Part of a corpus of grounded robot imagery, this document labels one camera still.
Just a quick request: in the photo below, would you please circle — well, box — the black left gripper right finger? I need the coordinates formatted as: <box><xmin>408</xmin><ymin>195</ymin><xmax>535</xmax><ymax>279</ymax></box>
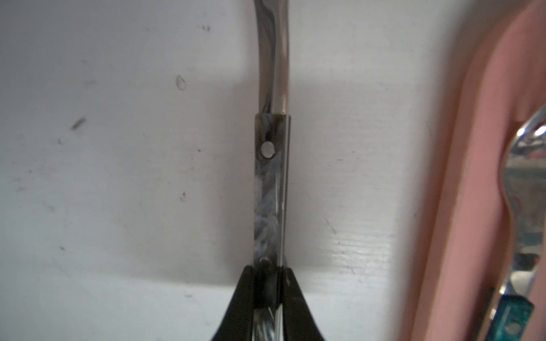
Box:
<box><xmin>280</xmin><ymin>268</ymin><xmax>325</xmax><ymax>341</ymax></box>

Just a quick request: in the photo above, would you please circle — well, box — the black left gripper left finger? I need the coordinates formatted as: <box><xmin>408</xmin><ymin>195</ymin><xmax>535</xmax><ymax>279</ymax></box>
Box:
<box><xmin>211</xmin><ymin>266</ymin><xmax>255</xmax><ymax>341</ymax></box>

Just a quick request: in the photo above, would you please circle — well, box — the grey marble handle fork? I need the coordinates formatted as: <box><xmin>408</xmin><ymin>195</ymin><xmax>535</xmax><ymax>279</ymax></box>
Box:
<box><xmin>253</xmin><ymin>1</ymin><xmax>290</xmax><ymax>340</ymax></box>

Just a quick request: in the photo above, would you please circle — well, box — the teal handle fork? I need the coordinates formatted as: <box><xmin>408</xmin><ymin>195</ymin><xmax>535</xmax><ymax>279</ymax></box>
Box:
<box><xmin>485</xmin><ymin>107</ymin><xmax>545</xmax><ymax>340</ymax></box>

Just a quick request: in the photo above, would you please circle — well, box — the pink plastic tray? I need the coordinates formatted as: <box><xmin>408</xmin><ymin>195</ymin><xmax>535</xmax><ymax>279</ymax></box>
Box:
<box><xmin>398</xmin><ymin>1</ymin><xmax>545</xmax><ymax>340</ymax></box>

